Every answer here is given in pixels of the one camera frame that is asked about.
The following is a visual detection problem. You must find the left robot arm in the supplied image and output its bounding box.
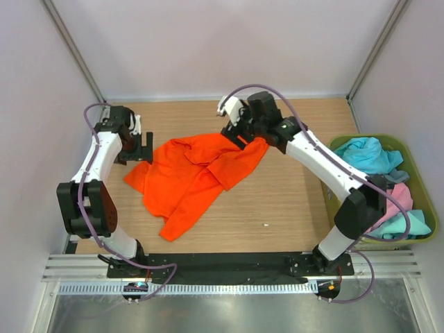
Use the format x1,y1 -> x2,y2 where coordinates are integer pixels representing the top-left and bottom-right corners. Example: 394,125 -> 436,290
56,105 -> 153,278

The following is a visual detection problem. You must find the grey t-shirt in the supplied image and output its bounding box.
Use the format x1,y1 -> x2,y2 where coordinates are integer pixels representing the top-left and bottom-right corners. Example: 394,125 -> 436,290
384,169 -> 410,184

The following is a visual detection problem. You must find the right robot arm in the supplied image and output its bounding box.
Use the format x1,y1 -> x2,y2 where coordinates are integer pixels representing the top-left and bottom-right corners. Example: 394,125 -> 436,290
217,91 -> 387,275

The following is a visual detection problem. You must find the light blue t-shirt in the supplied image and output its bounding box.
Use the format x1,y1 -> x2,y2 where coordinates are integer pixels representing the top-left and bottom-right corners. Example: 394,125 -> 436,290
334,137 -> 404,175

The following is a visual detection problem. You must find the orange t-shirt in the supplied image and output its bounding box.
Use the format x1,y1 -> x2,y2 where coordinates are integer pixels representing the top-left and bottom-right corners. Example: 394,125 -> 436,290
123,133 -> 268,242

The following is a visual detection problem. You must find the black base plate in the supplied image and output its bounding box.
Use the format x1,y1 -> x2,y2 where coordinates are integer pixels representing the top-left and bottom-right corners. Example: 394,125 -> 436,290
106,252 -> 355,286

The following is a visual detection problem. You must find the turquoise t-shirt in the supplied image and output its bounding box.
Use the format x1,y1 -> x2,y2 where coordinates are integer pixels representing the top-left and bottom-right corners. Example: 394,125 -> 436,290
368,210 -> 432,239

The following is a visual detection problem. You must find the pink t-shirt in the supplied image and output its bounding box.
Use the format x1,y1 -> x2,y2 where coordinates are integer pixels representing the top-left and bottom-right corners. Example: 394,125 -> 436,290
371,183 -> 413,230

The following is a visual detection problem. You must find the green laundry basket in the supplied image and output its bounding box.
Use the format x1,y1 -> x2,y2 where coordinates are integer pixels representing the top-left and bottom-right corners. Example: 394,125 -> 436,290
321,133 -> 439,250

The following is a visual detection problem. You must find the white slotted cable duct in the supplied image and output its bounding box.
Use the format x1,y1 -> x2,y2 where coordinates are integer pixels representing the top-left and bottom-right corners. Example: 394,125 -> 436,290
58,280 -> 318,296

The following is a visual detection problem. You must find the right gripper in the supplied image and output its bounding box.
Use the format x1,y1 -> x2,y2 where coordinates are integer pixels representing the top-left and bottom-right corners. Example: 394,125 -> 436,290
221,101 -> 266,151

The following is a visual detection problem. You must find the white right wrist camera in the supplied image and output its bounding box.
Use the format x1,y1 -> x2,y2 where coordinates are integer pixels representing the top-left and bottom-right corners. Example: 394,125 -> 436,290
216,96 -> 246,126

